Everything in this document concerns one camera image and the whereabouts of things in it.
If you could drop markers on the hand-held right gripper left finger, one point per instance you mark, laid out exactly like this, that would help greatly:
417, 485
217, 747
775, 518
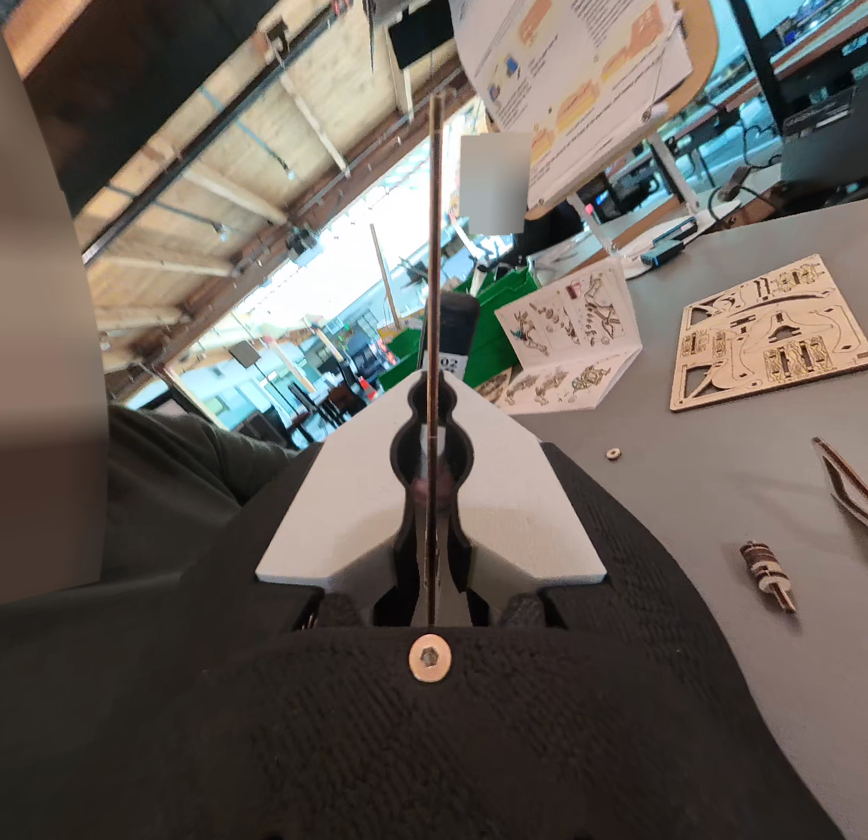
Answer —
339, 514

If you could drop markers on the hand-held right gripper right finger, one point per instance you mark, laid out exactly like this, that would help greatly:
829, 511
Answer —
529, 514

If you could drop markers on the cut-out wooden parts sheet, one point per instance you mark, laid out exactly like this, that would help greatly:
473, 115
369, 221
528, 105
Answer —
435, 243

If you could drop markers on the wooden axle assembly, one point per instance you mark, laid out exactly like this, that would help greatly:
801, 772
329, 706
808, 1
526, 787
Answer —
766, 572

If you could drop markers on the person's left forearm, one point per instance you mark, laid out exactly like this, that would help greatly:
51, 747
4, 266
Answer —
190, 460

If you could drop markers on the square wooden parts sheet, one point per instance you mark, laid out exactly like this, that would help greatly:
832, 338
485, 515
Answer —
766, 338

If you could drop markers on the green storage bins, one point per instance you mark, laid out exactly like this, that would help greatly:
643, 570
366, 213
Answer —
498, 325

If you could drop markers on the white instruction booklet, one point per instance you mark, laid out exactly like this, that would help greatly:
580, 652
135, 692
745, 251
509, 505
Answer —
576, 338

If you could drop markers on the small black device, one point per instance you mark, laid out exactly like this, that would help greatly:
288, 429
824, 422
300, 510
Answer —
661, 252

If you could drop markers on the white clipboard stand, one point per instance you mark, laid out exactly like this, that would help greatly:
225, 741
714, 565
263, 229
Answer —
671, 172

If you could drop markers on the clipboard with instruction sheets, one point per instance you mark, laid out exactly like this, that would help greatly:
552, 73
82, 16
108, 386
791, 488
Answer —
576, 60

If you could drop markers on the pointed engraved wooden part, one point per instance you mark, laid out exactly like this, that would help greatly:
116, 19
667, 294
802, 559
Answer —
847, 481

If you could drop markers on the black computer box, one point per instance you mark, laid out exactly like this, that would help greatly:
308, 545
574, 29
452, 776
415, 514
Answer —
820, 142

